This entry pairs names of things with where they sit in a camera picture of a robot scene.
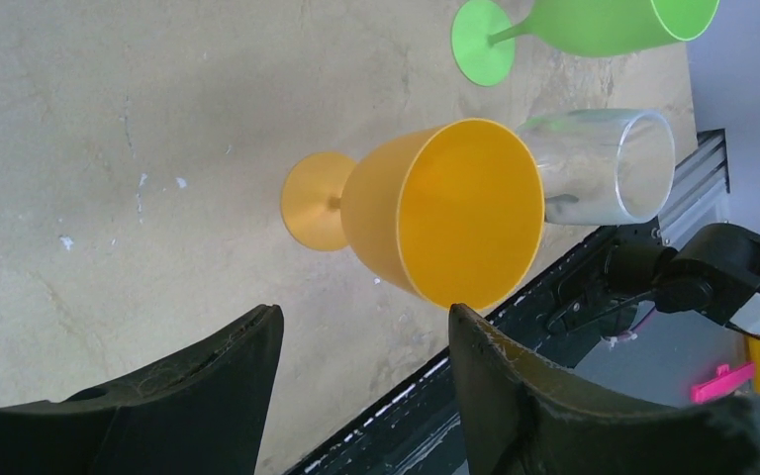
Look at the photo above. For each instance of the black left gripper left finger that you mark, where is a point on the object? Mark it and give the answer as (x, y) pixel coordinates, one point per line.
(199, 410)

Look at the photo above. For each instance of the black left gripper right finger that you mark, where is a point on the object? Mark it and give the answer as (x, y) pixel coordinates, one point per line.
(524, 414)

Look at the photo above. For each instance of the orange plastic wine glass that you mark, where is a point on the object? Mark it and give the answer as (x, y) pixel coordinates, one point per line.
(452, 214)

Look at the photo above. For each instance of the clear wine glass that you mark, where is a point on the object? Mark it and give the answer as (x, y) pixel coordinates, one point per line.
(602, 167)

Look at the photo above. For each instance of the green plastic wine glass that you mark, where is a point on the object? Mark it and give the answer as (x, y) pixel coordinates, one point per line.
(483, 37)

